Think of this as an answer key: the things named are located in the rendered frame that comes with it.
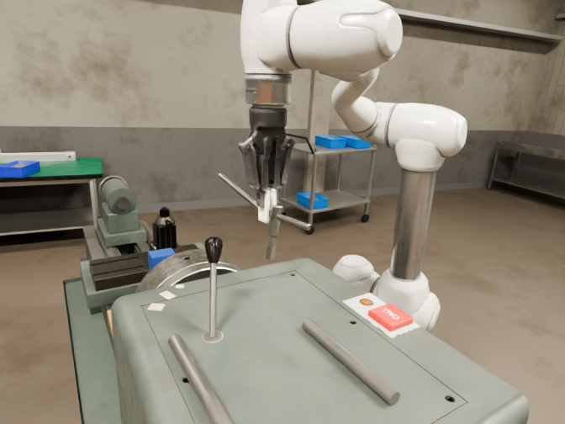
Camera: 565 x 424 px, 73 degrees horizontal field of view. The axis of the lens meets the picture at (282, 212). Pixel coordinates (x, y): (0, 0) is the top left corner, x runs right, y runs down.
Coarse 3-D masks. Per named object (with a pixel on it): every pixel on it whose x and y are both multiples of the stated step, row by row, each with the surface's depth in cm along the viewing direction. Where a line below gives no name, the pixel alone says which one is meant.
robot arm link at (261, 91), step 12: (252, 84) 71; (264, 84) 70; (276, 84) 70; (288, 84) 72; (252, 96) 72; (264, 96) 70; (276, 96) 71; (288, 96) 73; (264, 108) 72; (276, 108) 73
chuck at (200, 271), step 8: (200, 264) 94; (208, 264) 94; (224, 264) 97; (184, 272) 91; (192, 272) 91; (200, 272) 91; (208, 272) 92; (224, 272) 95; (232, 272) 96; (168, 280) 90; (176, 280) 89; (184, 280) 90; (192, 280) 91
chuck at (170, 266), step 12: (180, 252) 100; (192, 252) 100; (204, 252) 101; (168, 264) 96; (180, 264) 95; (192, 264) 94; (156, 276) 94; (168, 276) 92; (144, 288) 94; (156, 288) 91
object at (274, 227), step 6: (276, 210) 79; (276, 216) 79; (270, 222) 80; (276, 222) 79; (270, 228) 80; (276, 228) 79; (270, 234) 80; (276, 234) 80; (270, 240) 80; (270, 246) 80; (276, 246) 81; (270, 252) 80; (270, 258) 81
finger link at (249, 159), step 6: (240, 144) 74; (246, 144) 73; (240, 150) 75; (246, 150) 73; (246, 156) 75; (252, 156) 74; (246, 162) 75; (252, 162) 75; (246, 168) 76; (252, 168) 75; (246, 174) 77; (252, 174) 75; (252, 180) 76; (258, 180) 77; (258, 186) 77
